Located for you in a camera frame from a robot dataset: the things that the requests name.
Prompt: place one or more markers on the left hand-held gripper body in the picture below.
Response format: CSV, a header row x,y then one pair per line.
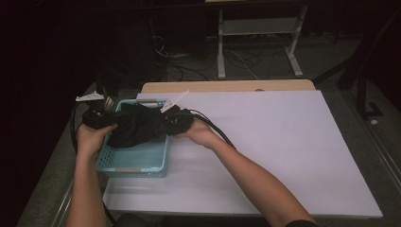
x,y
101,119

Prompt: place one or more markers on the white metal stand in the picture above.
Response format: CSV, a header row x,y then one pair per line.
x,y
220,63

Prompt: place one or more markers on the metal floor rail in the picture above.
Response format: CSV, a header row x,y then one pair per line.
x,y
61,205
383,154

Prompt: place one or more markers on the wooden table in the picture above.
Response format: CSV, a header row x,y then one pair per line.
x,y
227,86

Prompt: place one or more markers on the black upright stand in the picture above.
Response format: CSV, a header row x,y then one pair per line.
x,y
99,83

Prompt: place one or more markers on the person's right hand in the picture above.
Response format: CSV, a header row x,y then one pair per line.
x,y
201,134

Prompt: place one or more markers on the black stand with angled base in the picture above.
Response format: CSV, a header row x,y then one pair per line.
x,y
362,94

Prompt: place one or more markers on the small white ball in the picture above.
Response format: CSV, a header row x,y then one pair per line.
x,y
374,122

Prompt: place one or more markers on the black pants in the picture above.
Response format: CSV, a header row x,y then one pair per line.
x,y
138,126

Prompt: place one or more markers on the light blue plastic basket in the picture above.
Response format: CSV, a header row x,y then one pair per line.
x,y
138,159

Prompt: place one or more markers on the white table board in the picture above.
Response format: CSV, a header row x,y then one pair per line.
x,y
283,151

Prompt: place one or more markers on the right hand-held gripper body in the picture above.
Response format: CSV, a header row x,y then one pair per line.
x,y
178,121

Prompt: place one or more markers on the person's left hand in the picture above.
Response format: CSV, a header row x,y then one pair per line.
x,y
90,140

